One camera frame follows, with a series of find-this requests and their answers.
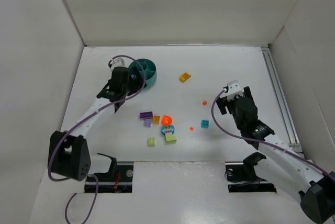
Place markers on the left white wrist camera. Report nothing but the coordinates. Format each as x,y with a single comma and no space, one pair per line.
116,62

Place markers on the yellow square lego brick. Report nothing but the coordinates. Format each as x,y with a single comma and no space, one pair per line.
156,119

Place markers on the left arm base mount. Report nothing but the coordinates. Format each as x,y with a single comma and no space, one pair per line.
113,176

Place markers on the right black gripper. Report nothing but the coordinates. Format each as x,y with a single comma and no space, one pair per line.
223,105

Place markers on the teal round divided container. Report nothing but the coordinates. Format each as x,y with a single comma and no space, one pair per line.
148,68

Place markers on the dark purple long lego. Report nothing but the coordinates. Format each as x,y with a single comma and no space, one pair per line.
146,115

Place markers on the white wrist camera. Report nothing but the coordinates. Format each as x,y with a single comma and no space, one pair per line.
232,90
116,62

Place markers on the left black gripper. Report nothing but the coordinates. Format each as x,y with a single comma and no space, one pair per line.
133,78

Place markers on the light purple square lego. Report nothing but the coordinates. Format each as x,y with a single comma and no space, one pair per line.
147,122

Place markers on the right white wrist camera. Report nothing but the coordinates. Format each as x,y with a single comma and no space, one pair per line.
232,90

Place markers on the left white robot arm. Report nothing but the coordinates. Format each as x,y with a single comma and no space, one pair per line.
69,156

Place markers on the orange round lego piece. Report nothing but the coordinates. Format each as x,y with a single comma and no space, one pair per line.
167,120

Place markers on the teal monster face lego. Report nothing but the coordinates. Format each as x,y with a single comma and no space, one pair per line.
167,129

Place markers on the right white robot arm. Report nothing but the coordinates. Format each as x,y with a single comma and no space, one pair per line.
274,161

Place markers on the light green square lego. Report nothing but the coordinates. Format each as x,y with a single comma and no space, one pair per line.
151,142

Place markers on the light green sloped lego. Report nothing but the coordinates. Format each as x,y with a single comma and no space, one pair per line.
170,138

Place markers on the teal lego brick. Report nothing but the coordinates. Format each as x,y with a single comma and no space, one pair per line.
204,123

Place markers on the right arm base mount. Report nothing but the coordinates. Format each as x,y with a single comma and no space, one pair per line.
241,176

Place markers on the aluminium rail right edge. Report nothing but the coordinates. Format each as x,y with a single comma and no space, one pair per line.
294,142

